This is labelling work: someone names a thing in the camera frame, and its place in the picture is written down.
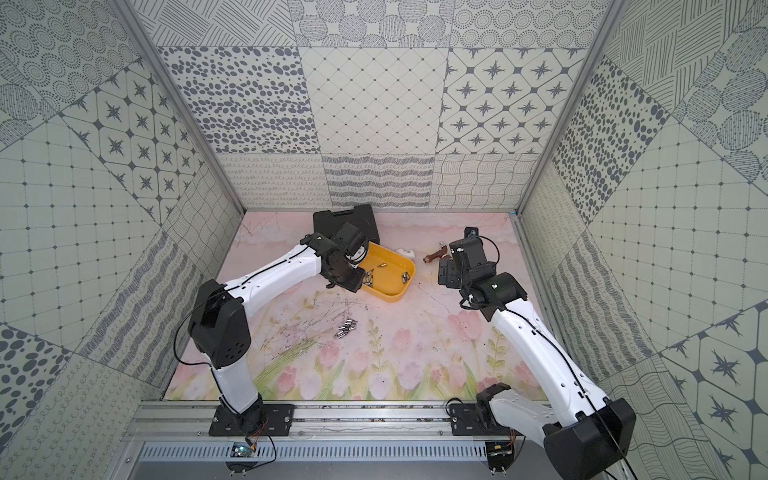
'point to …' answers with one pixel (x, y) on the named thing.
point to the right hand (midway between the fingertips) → (465, 270)
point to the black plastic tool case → (326, 222)
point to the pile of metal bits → (348, 326)
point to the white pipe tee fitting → (407, 253)
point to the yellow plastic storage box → (394, 275)
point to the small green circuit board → (240, 450)
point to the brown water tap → (436, 254)
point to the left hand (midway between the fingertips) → (357, 277)
